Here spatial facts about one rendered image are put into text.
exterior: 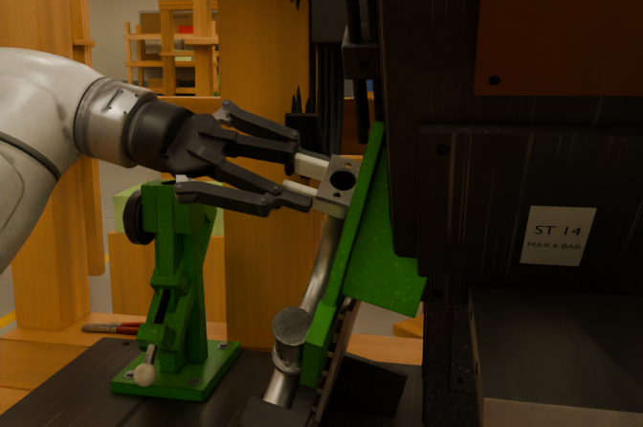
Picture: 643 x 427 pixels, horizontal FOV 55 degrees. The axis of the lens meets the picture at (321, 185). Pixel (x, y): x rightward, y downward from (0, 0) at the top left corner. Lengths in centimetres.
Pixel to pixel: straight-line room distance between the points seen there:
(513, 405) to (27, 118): 53
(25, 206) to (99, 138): 10
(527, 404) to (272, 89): 65
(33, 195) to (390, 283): 37
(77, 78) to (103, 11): 1111
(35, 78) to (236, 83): 33
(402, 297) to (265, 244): 44
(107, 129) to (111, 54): 1106
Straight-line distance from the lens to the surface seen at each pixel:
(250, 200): 62
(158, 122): 66
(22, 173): 68
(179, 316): 85
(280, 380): 66
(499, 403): 38
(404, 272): 54
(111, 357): 99
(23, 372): 104
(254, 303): 99
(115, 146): 67
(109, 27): 1175
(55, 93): 70
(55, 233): 111
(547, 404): 38
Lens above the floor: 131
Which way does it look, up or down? 10 degrees down
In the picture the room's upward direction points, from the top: straight up
